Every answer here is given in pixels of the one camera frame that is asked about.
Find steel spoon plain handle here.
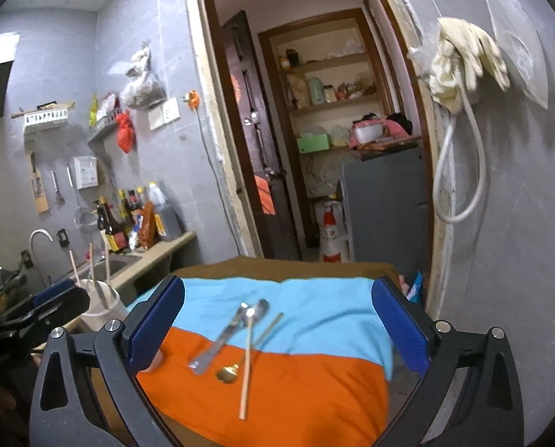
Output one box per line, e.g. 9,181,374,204
188,303,249,375

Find wooden chopstick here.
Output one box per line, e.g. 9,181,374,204
68,249,83,288
101,231,111,286
239,327,253,421
89,242,97,290

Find steel spoon ornate handle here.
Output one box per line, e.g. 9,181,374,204
243,299,270,328

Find white utensil holder cup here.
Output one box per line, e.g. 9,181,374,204
79,279,128,332

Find small gold spoon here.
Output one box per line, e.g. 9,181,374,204
216,312,284,383

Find orange snack bag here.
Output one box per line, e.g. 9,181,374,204
139,200,157,250

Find dark soy sauce bottle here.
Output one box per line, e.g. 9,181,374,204
98,196,129,253

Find chrome faucet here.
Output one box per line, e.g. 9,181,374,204
28,228,54,286

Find blue and orange cloth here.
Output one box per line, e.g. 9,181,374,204
138,278,393,446

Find red white gas bottle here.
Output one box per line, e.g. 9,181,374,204
316,200,350,263

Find wooden cutting board hanging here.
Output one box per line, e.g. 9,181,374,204
28,151,49,215

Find grey refrigerator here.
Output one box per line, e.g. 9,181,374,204
340,145,431,279

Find brown table cover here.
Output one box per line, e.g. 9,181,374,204
173,256,399,286

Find red plastic bag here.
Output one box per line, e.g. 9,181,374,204
115,112,135,153

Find dark wooden door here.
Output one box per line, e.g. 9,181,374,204
221,10,300,260

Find green box on shelf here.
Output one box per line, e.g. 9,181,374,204
297,133,331,155

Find grey plastic bag hanging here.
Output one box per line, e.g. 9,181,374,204
120,45,166,110

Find white rubber gloves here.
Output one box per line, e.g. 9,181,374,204
429,17,510,114

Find white hose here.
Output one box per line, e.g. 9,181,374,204
431,79,488,225

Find white wall rack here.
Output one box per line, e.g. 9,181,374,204
11,101,76,136

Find white wall socket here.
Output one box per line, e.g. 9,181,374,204
147,97,181,130

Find orange wall plug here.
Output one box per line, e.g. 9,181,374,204
182,90,201,111

